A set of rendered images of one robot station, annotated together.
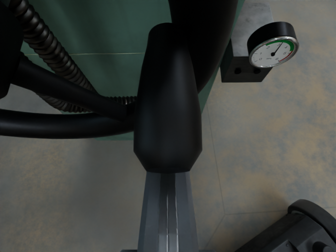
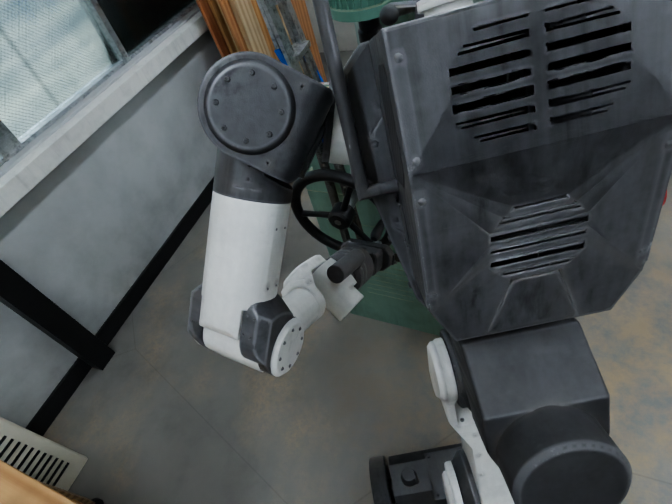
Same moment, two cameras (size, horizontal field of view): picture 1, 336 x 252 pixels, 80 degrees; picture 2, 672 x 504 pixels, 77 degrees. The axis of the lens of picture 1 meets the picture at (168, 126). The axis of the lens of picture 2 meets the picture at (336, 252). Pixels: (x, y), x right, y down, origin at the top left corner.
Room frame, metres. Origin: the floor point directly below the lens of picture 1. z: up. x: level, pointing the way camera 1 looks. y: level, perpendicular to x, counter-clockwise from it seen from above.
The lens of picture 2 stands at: (-0.59, -0.32, 1.54)
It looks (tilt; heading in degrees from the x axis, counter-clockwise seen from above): 47 degrees down; 36
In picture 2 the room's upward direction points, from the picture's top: 18 degrees counter-clockwise
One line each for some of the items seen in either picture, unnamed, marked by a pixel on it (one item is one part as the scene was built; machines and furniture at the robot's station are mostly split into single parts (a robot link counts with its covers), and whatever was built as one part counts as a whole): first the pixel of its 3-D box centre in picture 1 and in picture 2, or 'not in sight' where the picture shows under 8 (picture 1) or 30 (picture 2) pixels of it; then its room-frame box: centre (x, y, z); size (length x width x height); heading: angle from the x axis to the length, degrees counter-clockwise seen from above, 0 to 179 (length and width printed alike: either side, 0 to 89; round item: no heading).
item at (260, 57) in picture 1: (267, 48); not in sight; (0.20, -0.15, 0.65); 0.06 x 0.04 x 0.08; 89
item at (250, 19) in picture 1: (245, 44); not in sight; (0.27, -0.15, 0.58); 0.12 x 0.08 x 0.08; 179
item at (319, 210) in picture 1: (316, 228); not in sight; (-0.11, -0.51, 0.10); 0.20 x 0.05 x 0.20; 29
